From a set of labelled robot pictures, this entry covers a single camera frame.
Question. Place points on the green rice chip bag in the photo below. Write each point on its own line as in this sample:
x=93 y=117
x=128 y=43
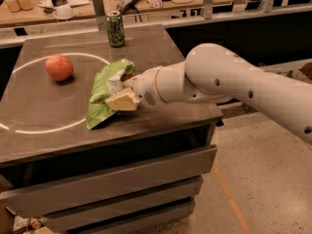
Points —
x=107 y=83

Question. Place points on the jar with orange liquid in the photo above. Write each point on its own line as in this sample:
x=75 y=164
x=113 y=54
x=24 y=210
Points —
x=13 y=5

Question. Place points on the grey power strip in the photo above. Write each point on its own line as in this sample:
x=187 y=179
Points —
x=123 y=5

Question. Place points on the green soda can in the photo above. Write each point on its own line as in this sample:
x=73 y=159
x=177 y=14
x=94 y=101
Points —
x=115 y=29

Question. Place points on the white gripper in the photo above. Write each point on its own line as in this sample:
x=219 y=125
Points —
x=145 y=88

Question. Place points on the grey drawer cabinet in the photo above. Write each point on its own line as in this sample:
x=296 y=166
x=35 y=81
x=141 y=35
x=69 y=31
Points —
x=138 y=169

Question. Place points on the red apple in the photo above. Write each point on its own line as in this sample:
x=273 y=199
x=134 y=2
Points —
x=59 y=67

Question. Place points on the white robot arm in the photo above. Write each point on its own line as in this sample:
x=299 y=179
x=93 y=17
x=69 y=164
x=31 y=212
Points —
x=211 y=73

